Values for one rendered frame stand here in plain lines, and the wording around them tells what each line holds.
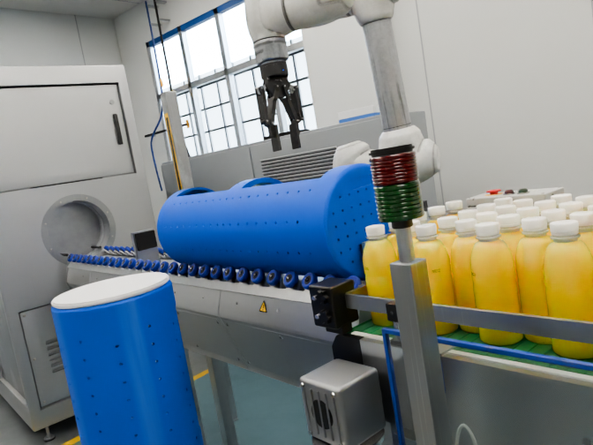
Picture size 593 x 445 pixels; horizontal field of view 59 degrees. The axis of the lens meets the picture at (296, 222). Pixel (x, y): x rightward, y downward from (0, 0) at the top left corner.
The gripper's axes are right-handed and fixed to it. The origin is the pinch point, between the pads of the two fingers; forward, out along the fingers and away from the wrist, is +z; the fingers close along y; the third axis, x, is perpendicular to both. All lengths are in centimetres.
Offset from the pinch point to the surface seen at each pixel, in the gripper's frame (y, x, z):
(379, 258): 14, 40, 29
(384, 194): 38, 65, 15
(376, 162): 38, 64, 10
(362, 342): 21, 39, 45
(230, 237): 13.2, -15.3, 24.6
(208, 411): -34, -145, 130
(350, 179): 2.4, 24.3, 13.3
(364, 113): -149, -104, -20
